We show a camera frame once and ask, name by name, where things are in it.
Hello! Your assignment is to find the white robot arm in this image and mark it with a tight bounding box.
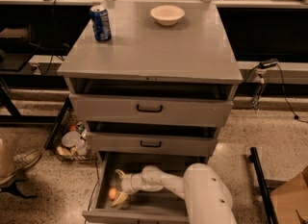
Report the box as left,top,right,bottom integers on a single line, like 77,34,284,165
112,163,237,224

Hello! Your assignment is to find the black cable on left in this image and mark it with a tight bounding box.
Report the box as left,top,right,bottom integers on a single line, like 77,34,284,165
28,0,70,75

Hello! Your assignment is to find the grey middle drawer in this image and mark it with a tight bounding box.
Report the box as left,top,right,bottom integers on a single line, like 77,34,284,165
87,132,217,157

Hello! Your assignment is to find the orange fruit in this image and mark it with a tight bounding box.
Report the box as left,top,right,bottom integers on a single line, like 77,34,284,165
109,187,118,201

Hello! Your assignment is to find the black power adapter cable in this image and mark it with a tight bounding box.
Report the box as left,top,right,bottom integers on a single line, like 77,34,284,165
244,58,308,123

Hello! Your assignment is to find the black metal frame bar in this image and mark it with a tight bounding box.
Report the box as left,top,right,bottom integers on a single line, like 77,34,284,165
248,147,278,224

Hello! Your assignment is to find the grey drawer cabinet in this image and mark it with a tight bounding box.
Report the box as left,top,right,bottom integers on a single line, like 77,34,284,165
57,0,244,159

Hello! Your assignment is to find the blue soda can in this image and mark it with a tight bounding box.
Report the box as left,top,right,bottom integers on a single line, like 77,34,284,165
90,5,112,42

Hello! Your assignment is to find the white bowl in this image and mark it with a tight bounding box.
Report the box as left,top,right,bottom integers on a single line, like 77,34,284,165
150,5,185,26

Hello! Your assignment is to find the grey bottom drawer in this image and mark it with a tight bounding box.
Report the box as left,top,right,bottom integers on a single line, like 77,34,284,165
83,152,204,224

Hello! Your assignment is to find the wire basket with items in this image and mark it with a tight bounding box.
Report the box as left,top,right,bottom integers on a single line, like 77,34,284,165
55,122,96,162

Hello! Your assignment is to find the grey sneaker shoe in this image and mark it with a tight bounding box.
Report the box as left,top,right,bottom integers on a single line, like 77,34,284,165
0,150,41,185

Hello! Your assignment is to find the grey top drawer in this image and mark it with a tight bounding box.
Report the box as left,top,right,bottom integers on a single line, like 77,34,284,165
69,94,233,127

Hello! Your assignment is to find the cardboard box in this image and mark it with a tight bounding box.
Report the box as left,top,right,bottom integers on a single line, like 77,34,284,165
270,166,308,224

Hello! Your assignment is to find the grey drawer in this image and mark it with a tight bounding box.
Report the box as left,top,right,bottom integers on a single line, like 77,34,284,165
83,152,204,224
87,132,217,157
69,94,233,127

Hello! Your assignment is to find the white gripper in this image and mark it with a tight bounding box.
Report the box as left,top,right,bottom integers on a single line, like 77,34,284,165
112,169,142,208

